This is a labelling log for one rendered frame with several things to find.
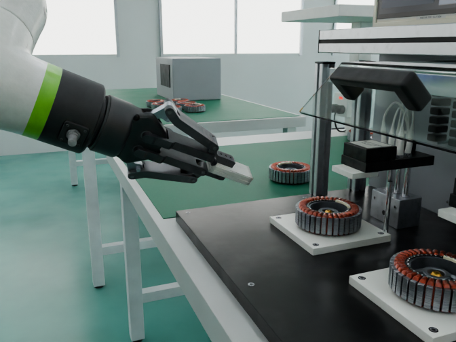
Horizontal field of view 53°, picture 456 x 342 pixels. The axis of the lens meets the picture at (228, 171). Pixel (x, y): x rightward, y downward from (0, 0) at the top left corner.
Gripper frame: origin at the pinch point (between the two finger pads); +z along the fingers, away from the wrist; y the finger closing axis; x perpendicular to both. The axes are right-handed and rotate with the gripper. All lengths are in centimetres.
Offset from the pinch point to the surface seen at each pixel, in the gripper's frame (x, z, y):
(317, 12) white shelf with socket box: 88, 46, 13
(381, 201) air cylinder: 3.9, 33.0, 2.3
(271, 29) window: 455, 211, -80
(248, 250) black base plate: -4.6, 8.9, -10.3
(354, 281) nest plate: -17.2, 15.8, 0.7
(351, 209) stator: -0.8, 23.7, 1.2
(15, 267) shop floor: 114, 1, -169
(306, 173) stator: 31, 38, -13
